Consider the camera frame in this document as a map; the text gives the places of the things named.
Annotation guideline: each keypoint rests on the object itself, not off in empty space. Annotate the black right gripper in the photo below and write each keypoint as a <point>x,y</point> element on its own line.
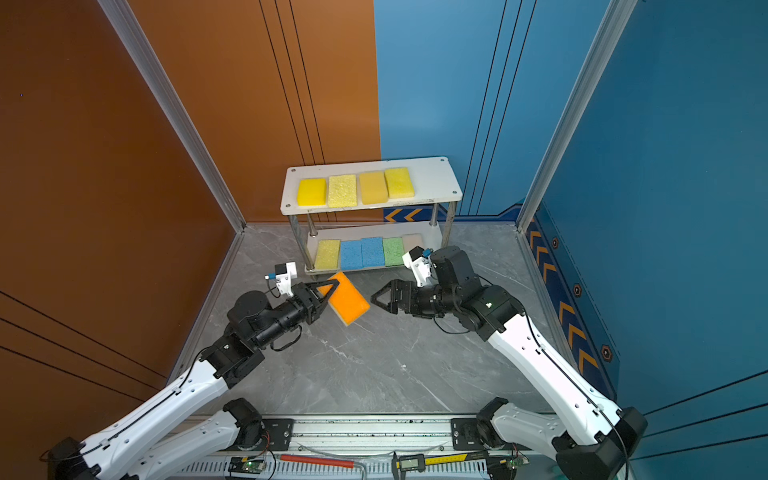
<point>398,287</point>

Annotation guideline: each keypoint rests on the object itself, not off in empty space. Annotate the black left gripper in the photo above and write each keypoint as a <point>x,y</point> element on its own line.
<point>303,297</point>

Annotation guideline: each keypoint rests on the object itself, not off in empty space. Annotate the orange foam sponge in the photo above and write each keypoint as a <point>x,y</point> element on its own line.
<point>347,302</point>

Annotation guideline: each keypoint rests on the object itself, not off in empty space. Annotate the yellow cellulose sponge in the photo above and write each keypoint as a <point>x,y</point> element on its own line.
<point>342,191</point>
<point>327,255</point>

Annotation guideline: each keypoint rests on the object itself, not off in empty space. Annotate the green cellulose sponge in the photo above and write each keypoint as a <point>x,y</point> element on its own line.
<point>393,249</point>

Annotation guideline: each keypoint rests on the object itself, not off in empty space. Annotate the blue cellulose sponge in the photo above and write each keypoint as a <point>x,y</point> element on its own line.
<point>351,257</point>
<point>372,252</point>

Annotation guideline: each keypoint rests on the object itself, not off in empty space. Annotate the beige foam sponge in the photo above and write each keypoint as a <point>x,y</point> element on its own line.
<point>411,241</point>

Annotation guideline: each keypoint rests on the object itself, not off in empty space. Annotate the thick yellow foam sponge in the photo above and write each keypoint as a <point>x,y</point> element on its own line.
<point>312,193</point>

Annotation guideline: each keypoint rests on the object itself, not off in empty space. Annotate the small yellow foam sponge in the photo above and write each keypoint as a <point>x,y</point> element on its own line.
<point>399,183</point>

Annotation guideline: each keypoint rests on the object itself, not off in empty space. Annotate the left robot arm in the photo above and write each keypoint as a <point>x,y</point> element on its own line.
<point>136,446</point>

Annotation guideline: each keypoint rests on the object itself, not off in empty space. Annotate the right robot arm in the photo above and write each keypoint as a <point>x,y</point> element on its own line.
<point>588,435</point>

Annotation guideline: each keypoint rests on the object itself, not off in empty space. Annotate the white two-tier shelf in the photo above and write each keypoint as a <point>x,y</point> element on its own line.
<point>429,213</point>

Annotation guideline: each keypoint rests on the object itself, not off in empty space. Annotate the digital caliper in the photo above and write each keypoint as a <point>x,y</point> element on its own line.
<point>401,465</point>

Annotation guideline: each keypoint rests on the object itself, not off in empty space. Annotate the left circuit board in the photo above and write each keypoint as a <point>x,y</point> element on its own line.
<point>246,466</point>

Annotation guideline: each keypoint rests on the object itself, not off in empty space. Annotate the circuit board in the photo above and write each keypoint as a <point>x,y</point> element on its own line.
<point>246,466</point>
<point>514,463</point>

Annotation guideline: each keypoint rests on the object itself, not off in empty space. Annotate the right circuit board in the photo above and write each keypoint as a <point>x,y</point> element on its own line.
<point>514,463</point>

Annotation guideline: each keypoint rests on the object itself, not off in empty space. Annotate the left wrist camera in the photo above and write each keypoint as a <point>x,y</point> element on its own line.
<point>279,283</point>

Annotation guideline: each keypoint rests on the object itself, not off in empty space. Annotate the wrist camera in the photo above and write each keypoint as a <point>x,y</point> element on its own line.
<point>417,260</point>
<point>279,283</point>

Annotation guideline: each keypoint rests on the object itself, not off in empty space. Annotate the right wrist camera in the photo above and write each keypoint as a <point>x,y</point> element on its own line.
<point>417,260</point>

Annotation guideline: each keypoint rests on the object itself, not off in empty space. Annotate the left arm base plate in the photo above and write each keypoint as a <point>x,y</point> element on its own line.
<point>272,434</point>

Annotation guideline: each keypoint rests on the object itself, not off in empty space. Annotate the aluminium front rail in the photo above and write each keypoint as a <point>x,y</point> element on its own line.
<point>371,440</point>

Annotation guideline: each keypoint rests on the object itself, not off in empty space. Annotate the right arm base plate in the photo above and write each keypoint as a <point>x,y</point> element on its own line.
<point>471,433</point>

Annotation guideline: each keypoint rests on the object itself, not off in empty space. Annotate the red-handled tool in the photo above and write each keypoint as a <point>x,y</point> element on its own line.
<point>346,464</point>

